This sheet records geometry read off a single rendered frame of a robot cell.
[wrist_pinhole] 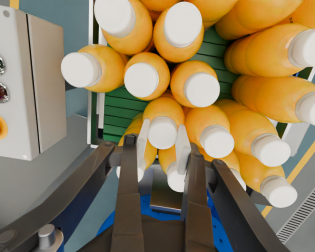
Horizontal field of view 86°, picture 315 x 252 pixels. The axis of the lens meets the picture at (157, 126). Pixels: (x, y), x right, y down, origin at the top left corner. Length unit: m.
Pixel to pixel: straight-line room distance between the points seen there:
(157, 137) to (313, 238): 2.48
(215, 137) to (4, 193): 0.77
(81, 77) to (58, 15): 1.33
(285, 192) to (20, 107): 0.38
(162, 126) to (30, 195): 0.69
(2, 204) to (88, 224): 1.48
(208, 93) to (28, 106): 0.24
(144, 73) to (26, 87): 0.16
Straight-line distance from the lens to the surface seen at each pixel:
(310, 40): 0.25
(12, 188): 0.86
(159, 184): 0.42
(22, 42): 0.28
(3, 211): 0.79
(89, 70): 0.22
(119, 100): 0.43
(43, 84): 0.31
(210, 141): 0.23
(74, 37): 1.48
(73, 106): 1.54
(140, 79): 0.20
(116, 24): 0.21
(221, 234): 0.44
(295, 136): 0.61
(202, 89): 0.21
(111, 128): 0.46
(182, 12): 0.21
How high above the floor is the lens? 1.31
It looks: 70 degrees down
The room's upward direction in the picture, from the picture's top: 172 degrees counter-clockwise
